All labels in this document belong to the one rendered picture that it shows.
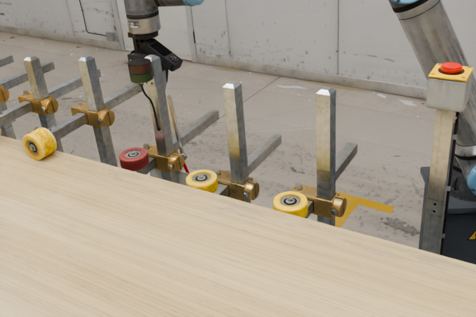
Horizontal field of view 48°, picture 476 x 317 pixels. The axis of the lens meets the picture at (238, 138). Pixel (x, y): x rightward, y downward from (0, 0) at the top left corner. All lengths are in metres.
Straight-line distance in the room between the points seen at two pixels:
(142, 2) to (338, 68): 2.87
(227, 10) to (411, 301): 3.76
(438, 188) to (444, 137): 0.12
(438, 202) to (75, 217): 0.82
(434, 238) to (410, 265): 0.21
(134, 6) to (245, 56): 3.14
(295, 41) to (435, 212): 3.16
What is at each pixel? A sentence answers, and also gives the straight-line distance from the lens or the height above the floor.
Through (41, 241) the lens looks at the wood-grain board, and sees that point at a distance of 1.29.
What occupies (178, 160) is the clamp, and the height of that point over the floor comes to 0.86.
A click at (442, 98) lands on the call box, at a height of 1.18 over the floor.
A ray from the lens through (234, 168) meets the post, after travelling 1.44.
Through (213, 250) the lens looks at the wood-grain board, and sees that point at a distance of 1.14.
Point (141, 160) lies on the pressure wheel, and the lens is 1.51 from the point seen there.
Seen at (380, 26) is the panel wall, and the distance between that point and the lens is 3.97.
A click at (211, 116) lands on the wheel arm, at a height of 0.86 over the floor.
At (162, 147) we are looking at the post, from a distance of 1.56.
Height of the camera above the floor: 1.62
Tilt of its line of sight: 28 degrees down
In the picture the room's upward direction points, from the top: 5 degrees counter-clockwise
